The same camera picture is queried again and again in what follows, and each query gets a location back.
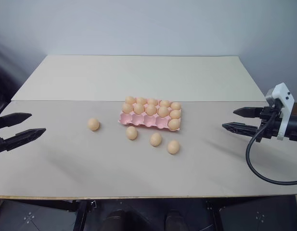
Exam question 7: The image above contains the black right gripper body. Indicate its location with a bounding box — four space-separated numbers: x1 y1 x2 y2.
256 107 283 143

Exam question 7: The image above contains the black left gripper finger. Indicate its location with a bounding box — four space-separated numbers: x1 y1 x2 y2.
0 112 33 129
3 128 47 152

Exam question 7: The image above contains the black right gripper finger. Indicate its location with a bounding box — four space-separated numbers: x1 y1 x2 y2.
232 107 262 119
221 122 259 138

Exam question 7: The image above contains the pink egg tray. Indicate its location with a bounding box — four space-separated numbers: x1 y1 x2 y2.
117 97 182 132

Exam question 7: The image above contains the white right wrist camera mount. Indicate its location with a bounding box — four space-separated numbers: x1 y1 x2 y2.
265 82 296 141

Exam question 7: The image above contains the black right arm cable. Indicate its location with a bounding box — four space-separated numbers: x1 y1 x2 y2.
245 112 297 186

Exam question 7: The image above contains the black table frame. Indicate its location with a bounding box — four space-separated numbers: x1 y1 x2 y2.
59 198 221 231

